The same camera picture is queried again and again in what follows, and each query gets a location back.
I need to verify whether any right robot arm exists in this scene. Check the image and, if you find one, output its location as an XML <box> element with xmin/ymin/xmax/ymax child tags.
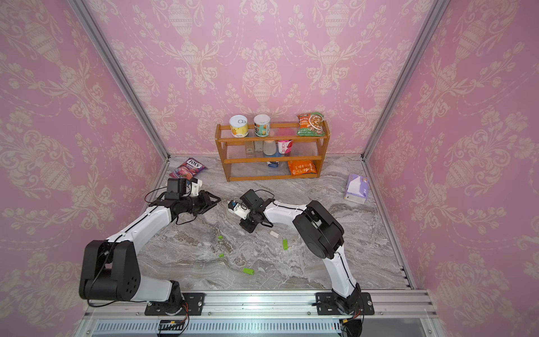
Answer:
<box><xmin>228</xmin><ymin>197</ymin><xmax>364</xmax><ymax>317</ymax></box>

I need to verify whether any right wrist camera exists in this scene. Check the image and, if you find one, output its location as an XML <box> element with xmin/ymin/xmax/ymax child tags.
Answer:
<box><xmin>227</xmin><ymin>189</ymin><xmax>264</xmax><ymax>220</ymax></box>

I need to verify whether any wooden shelf rack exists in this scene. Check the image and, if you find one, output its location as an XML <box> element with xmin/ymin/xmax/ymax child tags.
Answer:
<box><xmin>214</xmin><ymin>121</ymin><xmax>331</xmax><ymax>182</ymax></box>

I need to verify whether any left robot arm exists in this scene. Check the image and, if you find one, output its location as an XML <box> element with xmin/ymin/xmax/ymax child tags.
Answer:
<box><xmin>79</xmin><ymin>190</ymin><xmax>221</xmax><ymax>315</ymax></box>

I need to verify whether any orange chips bag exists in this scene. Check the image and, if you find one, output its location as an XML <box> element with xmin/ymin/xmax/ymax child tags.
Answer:
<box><xmin>288</xmin><ymin>160</ymin><xmax>317</xmax><ymax>176</ymax></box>

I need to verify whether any pink white cup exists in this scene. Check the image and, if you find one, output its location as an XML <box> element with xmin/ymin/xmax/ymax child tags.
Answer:
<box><xmin>277</xmin><ymin>140</ymin><xmax>293</xmax><ymax>154</ymax></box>

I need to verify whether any white bottle on shelf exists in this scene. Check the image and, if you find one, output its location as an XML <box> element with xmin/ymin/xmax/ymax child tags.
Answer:
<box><xmin>263</xmin><ymin>140</ymin><xmax>277</xmax><ymax>156</ymax></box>

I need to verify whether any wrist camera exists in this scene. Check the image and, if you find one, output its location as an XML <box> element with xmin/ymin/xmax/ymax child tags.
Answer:
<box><xmin>227</xmin><ymin>189</ymin><xmax>264</xmax><ymax>220</ymax></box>
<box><xmin>164</xmin><ymin>178</ymin><xmax>203</xmax><ymax>200</ymax></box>

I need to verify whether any aluminium front rail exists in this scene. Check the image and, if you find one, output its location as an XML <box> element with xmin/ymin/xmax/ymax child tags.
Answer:
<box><xmin>83</xmin><ymin>289</ymin><xmax>439</xmax><ymax>321</ymax></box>

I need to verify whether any green white can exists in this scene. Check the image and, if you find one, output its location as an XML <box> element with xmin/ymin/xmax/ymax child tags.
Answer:
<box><xmin>253</xmin><ymin>114</ymin><xmax>271</xmax><ymax>137</ymax></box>

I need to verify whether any yellow white can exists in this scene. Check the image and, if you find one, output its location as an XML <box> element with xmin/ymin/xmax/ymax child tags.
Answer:
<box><xmin>230</xmin><ymin>115</ymin><xmax>249</xmax><ymax>138</ymax></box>

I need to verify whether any purple tissue pack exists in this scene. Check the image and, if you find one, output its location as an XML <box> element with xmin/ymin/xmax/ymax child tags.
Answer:
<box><xmin>344</xmin><ymin>174</ymin><xmax>369</xmax><ymax>204</ymax></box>

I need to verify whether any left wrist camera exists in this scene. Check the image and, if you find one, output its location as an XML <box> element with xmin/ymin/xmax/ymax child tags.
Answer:
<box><xmin>164</xmin><ymin>178</ymin><xmax>203</xmax><ymax>200</ymax></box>

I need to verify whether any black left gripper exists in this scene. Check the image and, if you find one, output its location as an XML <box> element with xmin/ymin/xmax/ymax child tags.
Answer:
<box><xmin>180</xmin><ymin>190</ymin><xmax>222</xmax><ymax>216</ymax></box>

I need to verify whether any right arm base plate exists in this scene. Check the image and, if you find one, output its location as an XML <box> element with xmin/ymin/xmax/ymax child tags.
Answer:
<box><xmin>312</xmin><ymin>292</ymin><xmax>375</xmax><ymax>317</ymax></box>

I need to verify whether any green red snack bag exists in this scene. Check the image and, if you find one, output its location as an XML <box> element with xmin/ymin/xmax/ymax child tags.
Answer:
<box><xmin>297</xmin><ymin>112</ymin><xmax>326</xmax><ymax>137</ymax></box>

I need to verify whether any pink candy bag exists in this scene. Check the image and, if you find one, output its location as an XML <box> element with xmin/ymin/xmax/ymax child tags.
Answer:
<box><xmin>169</xmin><ymin>157</ymin><xmax>206</xmax><ymax>180</ymax></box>

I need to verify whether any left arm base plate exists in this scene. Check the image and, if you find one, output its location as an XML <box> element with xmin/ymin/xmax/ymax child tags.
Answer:
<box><xmin>145</xmin><ymin>293</ymin><xmax>206</xmax><ymax>316</ymax></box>

